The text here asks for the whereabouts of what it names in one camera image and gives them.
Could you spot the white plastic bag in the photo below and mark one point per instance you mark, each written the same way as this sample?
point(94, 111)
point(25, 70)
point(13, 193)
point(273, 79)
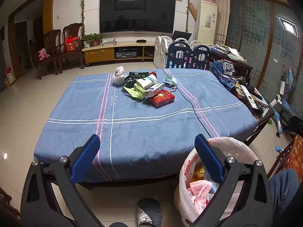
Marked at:
point(119, 75)

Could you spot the white paper sheet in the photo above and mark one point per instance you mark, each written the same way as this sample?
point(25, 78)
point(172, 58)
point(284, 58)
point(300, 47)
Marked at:
point(233, 50)

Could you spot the black case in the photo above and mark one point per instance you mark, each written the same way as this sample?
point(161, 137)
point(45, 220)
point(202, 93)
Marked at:
point(246, 86)

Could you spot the dark wooden armchair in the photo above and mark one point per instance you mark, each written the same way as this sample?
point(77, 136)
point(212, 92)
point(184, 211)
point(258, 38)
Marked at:
point(72, 29)
point(51, 39)

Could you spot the red gift box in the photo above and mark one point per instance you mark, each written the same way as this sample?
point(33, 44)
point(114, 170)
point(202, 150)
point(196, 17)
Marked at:
point(72, 44)

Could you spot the white standing air conditioner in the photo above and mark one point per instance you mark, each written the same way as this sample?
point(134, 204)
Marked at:
point(206, 35)

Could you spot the black set-top box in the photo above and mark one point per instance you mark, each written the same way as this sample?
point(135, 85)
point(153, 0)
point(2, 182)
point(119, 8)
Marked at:
point(142, 41)

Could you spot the black audio amplifier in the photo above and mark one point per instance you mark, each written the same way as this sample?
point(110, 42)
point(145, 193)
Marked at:
point(126, 53)

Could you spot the blue cardboard box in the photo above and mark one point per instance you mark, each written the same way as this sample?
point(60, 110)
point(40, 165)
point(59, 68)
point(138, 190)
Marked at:
point(228, 82)

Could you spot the blue playpen panel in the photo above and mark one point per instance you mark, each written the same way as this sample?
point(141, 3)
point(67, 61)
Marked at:
point(194, 59)
point(171, 56)

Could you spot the slanted wooden wall board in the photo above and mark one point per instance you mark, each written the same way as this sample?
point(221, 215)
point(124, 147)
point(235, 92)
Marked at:
point(193, 11)

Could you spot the red patterned sofa cushion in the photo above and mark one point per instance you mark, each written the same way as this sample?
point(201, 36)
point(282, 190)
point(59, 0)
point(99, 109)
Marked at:
point(297, 153)

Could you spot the light wooden television stand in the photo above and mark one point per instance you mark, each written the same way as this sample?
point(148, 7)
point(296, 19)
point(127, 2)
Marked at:
point(99, 54)

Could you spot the white paper cup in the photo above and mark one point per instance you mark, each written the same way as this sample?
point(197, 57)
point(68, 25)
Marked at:
point(146, 82)

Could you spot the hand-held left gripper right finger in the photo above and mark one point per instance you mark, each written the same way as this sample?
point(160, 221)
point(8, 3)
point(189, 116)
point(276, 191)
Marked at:
point(208, 158)

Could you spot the dark green snack packet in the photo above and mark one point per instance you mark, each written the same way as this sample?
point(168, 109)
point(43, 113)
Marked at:
point(132, 76)

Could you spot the blue white kids scooter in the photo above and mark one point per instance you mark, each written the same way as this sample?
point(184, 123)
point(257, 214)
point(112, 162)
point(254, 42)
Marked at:
point(277, 118)

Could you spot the light green wrapper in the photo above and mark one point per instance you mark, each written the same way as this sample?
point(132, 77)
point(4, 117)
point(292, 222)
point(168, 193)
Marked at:
point(135, 92)

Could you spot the large black television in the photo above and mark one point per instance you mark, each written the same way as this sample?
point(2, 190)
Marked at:
point(137, 14)

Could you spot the blue printed toy panel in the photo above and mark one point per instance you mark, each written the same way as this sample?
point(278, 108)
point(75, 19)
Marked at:
point(290, 80)

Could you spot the dark wooden side table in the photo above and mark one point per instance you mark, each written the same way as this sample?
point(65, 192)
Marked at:
point(243, 72)

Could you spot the blue camera box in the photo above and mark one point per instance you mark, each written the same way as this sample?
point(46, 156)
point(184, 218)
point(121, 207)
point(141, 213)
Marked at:
point(227, 68)

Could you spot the bin with white plastic bag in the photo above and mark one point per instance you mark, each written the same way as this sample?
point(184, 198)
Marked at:
point(236, 146)

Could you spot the green potted plant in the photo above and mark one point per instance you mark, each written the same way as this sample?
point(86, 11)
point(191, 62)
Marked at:
point(92, 37)

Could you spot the white remote control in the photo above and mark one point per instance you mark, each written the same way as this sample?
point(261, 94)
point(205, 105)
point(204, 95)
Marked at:
point(248, 97)

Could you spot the blue striped blanket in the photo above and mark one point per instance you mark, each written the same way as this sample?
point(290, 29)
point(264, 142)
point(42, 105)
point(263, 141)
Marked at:
point(142, 132)

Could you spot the colourful picture book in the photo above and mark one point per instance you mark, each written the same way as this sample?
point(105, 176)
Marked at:
point(262, 104)

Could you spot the pink cloth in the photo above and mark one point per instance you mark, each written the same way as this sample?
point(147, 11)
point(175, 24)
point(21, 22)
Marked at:
point(210, 0)

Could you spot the red cigarette box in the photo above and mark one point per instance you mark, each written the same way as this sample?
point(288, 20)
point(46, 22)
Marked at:
point(162, 98)

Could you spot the beige curtain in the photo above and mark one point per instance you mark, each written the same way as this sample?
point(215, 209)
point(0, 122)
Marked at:
point(221, 14)

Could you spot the pink plastic wrapper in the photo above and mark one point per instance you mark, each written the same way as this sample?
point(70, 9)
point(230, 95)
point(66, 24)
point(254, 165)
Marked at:
point(198, 194)

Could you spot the white router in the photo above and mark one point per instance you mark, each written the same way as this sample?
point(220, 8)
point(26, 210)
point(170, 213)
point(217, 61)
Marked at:
point(109, 43)

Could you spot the white blue medicine box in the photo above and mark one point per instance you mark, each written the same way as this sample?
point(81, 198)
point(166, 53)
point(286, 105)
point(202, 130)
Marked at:
point(153, 89)

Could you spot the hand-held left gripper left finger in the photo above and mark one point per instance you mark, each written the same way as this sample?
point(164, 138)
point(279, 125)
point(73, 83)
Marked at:
point(86, 158)

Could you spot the person's right leg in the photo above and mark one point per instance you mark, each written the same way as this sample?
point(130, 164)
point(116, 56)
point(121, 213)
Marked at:
point(284, 194)

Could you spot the white playpen fence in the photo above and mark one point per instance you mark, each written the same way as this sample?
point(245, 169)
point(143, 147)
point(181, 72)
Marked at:
point(159, 52)

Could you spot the gold foil wrapper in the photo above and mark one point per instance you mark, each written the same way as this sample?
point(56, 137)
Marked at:
point(200, 171)

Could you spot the black remote control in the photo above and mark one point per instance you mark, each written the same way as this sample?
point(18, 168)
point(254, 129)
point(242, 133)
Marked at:
point(258, 107)
point(256, 94)

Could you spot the blue face mask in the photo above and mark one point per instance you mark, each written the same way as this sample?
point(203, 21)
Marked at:
point(171, 80)

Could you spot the stack of books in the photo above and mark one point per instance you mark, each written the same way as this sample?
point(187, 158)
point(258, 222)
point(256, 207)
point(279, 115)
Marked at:
point(217, 49)

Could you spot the white red sack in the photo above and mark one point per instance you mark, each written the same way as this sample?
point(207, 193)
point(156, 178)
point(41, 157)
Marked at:
point(10, 75)

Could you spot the grey padded slipper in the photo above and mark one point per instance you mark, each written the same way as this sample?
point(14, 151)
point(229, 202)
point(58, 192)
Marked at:
point(149, 211)

